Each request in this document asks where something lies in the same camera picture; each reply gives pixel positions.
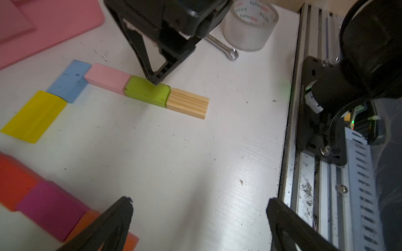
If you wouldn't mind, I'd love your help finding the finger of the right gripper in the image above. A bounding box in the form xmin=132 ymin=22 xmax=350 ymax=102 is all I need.
xmin=150 ymin=53 xmax=179 ymax=85
xmin=106 ymin=6 xmax=157 ymax=85

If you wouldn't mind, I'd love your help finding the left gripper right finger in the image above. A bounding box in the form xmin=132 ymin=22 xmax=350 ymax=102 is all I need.
xmin=266 ymin=198 xmax=337 ymax=251

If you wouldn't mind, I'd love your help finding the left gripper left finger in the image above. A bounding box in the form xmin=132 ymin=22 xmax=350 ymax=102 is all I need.
xmin=58 ymin=197 xmax=134 ymax=251

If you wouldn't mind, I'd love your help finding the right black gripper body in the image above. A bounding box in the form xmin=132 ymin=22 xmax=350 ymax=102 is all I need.
xmin=104 ymin=1 xmax=233 ymax=60

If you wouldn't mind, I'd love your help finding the green block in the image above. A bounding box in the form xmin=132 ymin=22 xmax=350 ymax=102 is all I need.
xmin=124 ymin=76 xmax=171 ymax=108

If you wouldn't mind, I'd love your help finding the orange block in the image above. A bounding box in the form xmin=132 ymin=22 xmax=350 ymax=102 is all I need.
xmin=65 ymin=210 xmax=139 ymax=251

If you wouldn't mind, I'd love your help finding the light pink block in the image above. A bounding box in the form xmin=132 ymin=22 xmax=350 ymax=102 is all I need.
xmin=84 ymin=63 xmax=131 ymax=95

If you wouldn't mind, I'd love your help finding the natural wood block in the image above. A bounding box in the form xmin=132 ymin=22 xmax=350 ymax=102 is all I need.
xmin=166 ymin=88 xmax=209 ymax=119

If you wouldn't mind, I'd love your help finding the magenta block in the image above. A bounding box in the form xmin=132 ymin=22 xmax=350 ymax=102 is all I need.
xmin=16 ymin=181 xmax=90 ymax=242

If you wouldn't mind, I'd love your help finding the blue block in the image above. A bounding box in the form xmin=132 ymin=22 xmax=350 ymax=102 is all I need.
xmin=46 ymin=60 xmax=92 ymax=104

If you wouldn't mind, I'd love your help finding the red block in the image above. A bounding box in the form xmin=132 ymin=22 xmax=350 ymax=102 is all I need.
xmin=1 ymin=153 xmax=43 ymax=212

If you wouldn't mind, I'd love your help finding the yellow block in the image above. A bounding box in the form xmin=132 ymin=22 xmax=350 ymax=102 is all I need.
xmin=1 ymin=91 xmax=68 ymax=144

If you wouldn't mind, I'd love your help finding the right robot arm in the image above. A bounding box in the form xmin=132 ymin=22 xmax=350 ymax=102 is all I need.
xmin=105 ymin=1 xmax=402 ymax=251

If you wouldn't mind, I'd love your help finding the small hex key tool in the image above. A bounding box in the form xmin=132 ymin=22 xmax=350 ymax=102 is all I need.
xmin=204 ymin=35 xmax=239 ymax=61

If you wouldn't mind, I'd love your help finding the white tape roll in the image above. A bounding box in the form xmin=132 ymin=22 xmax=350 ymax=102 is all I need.
xmin=223 ymin=0 xmax=279 ymax=52

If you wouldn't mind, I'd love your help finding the pink plastic storage box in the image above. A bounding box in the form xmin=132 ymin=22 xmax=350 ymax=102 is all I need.
xmin=1 ymin=1 xmax=105 ymax=69

